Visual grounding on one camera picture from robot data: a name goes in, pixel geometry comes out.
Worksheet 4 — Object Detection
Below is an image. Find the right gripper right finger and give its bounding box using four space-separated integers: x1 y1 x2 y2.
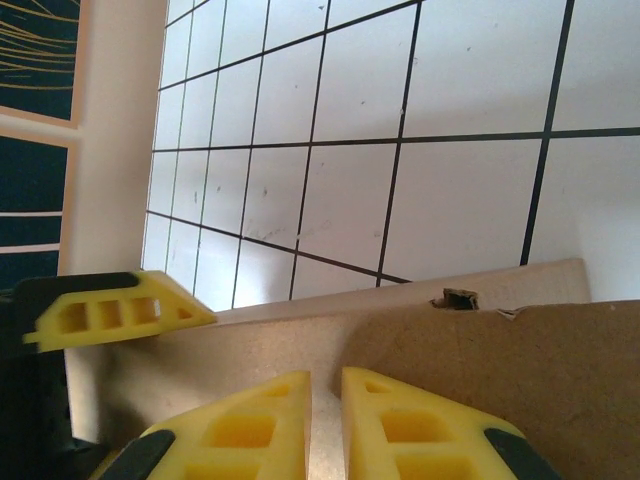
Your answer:
341 366 556 480

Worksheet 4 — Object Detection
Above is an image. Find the brown cardboard box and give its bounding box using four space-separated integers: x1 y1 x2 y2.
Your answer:
64 257 640 480

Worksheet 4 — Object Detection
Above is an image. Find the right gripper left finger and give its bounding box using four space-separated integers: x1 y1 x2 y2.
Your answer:
99 369 314 480

